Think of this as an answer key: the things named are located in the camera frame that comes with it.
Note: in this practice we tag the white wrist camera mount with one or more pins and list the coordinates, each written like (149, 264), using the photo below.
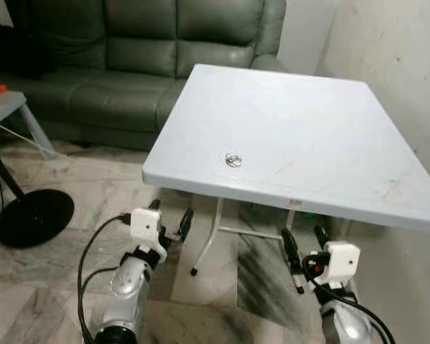
(340, 259)
(145, 223)

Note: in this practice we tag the green leather sofa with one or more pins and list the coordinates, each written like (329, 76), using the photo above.
(129, 72)

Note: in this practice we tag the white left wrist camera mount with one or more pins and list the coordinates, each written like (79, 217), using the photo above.
(145, 223)

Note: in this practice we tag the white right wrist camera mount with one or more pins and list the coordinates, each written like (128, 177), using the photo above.
(340, 259)

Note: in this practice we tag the black round base stand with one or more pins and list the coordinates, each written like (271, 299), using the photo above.
(36, 218)

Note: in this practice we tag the small grey side table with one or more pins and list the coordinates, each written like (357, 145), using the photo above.
(3, 104)

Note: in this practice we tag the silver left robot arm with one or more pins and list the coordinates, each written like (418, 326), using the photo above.
(125, 287)

